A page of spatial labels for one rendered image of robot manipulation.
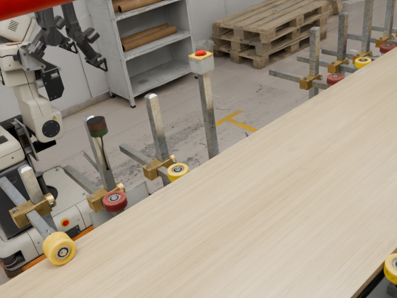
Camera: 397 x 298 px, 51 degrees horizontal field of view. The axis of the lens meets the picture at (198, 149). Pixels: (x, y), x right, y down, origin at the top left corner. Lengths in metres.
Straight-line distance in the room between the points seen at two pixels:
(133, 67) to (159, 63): 0.36
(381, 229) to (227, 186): 0.49
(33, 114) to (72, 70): 1.94
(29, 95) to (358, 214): 1.80
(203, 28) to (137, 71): 1.04
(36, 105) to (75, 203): 0.62
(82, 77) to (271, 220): 3.38
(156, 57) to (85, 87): 0.90
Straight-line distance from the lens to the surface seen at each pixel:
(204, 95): 1.69
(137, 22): 4.60
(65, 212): 2.56
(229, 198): 1.36
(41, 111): 2.45
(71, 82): 4.35
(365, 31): 2.64
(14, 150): 2.29
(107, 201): 1.45
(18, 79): 2.40
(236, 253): 1.18
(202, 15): 5.17
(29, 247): 2.53
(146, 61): 4.73
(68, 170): 1.78
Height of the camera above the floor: 1.76
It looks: 32 degrees down
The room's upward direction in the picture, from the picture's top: 9 degrees counter-clockwise
